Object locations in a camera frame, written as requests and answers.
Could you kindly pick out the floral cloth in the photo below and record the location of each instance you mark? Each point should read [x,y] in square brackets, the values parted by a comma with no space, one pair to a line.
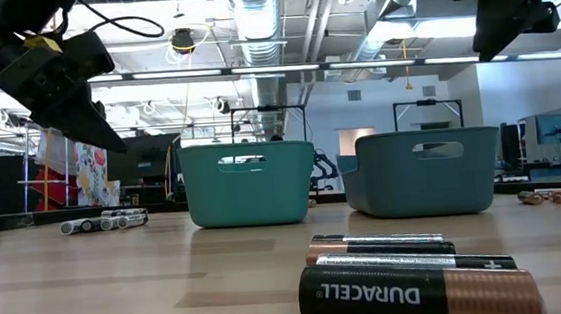
[92,179]

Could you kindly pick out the red cloth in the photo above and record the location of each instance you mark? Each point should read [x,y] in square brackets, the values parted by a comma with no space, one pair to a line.
[57,192]

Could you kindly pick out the metal rack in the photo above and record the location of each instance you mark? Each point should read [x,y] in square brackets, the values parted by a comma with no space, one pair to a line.
[25,167]

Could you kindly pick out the bright teal plastic bin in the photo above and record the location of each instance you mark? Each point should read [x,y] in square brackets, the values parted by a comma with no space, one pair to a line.
[248,194]

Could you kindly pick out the black computer tower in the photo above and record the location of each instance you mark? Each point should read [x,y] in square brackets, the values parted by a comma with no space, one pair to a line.
[510,146]

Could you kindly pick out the black monitor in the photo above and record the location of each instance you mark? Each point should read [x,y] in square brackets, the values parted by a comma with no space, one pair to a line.
[145,160]

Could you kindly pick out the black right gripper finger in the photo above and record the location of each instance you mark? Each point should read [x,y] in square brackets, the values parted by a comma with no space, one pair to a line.
[500,14]
[543,18]

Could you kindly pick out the person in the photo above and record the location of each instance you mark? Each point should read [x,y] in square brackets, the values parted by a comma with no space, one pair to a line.
[277,136]

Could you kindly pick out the copper black Duracell battery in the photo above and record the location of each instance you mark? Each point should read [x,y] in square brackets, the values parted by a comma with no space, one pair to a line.
[328,251]
[371,295]

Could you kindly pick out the dark blue-teal plastic bin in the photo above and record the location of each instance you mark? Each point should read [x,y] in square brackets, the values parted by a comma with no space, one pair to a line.
[423,186]

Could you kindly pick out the ceiling light rail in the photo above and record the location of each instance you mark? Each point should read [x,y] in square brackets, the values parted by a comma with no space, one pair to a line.
[273,69]

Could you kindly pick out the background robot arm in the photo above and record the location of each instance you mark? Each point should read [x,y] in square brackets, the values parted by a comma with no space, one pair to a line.
[324,166]

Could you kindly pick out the wall vent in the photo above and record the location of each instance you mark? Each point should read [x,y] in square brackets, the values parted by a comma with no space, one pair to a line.
[354,95]
[429,90]

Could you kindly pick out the bright ceiling light panel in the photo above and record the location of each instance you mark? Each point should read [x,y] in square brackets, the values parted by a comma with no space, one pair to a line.
[426,29]

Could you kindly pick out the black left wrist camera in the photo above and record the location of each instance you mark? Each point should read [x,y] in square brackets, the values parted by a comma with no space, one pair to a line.
[89,54]

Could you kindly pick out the grey blue monitor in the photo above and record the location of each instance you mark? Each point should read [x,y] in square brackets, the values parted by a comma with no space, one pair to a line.
[554,130]

